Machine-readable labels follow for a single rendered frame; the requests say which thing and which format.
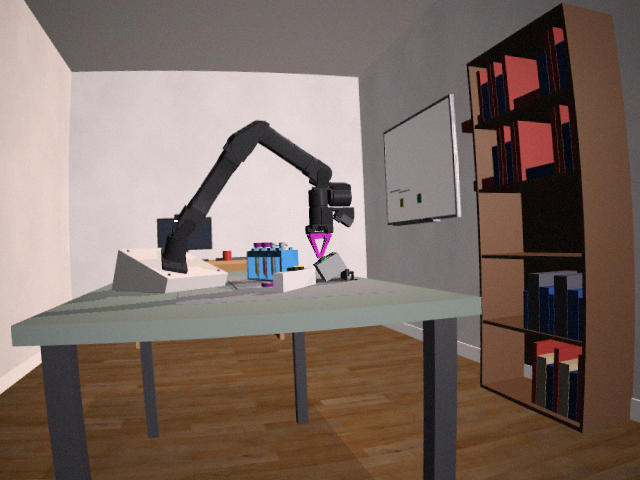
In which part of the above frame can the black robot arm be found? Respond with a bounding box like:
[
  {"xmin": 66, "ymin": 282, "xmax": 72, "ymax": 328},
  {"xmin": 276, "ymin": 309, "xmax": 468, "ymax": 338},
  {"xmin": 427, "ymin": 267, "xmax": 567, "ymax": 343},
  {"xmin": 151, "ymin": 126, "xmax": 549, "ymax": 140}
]
[{"xmin": 161, "ymin": 120, "xmax": 354, "ymax": 274}]

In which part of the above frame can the blue tube rack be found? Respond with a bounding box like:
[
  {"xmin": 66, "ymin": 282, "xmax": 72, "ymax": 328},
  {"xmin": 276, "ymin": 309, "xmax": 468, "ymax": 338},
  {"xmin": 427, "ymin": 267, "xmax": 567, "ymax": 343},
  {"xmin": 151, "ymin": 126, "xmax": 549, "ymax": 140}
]
[{"xmin": 247, "ymin": 247, "xmax": 299, "ymax": 281}]

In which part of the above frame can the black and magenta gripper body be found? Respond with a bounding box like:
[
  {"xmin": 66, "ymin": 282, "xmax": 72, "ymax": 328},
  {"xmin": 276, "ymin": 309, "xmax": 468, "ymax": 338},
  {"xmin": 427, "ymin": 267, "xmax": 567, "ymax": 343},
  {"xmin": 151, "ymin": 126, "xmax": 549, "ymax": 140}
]
[{"xmin": 305, "ymin": 206, "xmax": 334, "ymax": 234}]

